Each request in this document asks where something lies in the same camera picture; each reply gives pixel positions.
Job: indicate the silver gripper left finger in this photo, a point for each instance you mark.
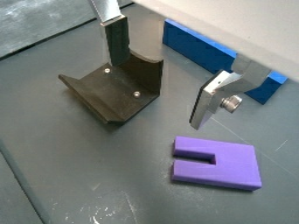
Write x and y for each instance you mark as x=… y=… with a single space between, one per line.
x=116 y=28

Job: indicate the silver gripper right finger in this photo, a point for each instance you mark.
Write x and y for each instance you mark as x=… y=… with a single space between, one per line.
x=220 y=91

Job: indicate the blue shape-sorting board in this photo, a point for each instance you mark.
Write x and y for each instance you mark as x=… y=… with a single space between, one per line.
x=214 y=57

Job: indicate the purple double-square block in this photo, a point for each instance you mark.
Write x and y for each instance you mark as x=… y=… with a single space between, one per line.
x=222 y=164

